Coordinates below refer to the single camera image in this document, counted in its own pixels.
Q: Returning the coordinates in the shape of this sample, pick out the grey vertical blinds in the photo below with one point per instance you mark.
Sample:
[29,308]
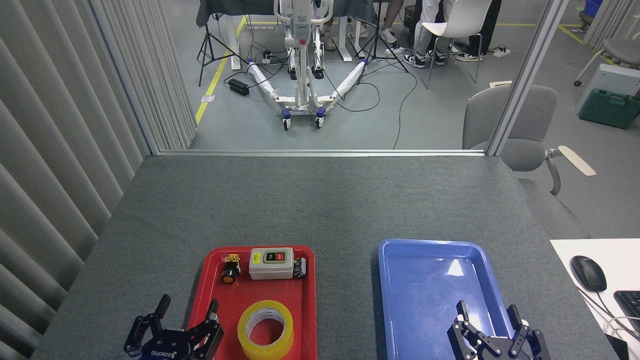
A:
[50,125]

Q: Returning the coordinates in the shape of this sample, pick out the black orange push button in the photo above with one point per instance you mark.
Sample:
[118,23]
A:
[230,274]

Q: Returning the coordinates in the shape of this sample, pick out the grey metal box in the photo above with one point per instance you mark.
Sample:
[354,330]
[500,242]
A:
[617,80]

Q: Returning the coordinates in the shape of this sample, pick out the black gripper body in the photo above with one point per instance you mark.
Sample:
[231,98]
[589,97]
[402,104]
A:
[167,348]

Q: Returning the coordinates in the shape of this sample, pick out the yellow tape roll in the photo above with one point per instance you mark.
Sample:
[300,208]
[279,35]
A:
[265,347]

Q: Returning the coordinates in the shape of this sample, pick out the black tripod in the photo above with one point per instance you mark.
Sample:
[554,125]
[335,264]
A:
[206,42]
[376,40]

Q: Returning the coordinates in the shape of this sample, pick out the silver frame post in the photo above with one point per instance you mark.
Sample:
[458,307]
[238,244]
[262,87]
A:
[525,75]

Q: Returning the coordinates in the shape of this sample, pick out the black computer mouse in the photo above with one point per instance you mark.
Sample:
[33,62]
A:
[587,272]

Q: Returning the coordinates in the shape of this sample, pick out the white side table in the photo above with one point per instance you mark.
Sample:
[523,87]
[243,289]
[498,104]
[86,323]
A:
[620,260]

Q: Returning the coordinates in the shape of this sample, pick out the black keyboard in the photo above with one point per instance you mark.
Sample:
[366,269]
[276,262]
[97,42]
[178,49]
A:
[631,305]

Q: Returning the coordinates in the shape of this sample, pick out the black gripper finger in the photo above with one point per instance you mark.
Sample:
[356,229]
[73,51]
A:
[515,317]
[212,332]
[162,306]
[462,311]

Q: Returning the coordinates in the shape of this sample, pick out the grey office chair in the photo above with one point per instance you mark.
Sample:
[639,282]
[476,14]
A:
[520,115]

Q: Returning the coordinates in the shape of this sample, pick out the green plastic case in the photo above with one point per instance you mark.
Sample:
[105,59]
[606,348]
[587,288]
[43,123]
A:
[607,112]

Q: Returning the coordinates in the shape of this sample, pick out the person in dark trousers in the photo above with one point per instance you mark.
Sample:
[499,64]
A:
[487,30]

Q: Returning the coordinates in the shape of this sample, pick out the silver frame rail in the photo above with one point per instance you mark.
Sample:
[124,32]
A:
[320,152]

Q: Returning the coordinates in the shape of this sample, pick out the grey chair with white legs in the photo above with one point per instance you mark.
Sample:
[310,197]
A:
[622,50]

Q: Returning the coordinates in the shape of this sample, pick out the black power adapter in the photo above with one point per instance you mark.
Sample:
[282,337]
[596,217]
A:
[239,87]

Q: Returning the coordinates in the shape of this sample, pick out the red plastic tray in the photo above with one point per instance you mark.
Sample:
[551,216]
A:
[300,300]

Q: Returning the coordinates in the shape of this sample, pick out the blue plastic tray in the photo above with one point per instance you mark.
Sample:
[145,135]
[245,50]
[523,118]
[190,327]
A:
[415,290]

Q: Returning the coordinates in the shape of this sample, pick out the white wheeled stand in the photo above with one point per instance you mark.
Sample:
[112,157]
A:
[303,75]

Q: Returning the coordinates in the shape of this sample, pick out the blue storage bin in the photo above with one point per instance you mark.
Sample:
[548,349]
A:
[593,7]

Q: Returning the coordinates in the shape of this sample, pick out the grey switch box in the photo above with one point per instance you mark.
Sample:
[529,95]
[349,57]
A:
[270,270]

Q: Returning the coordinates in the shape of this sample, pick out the small black switch module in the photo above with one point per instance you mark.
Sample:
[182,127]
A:
[299,267]

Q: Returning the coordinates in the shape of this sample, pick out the person in light trousers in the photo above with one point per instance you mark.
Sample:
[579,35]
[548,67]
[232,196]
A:
[425,30]

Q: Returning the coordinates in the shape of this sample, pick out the white plastic chair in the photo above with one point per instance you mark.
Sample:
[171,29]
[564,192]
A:
[460,17]

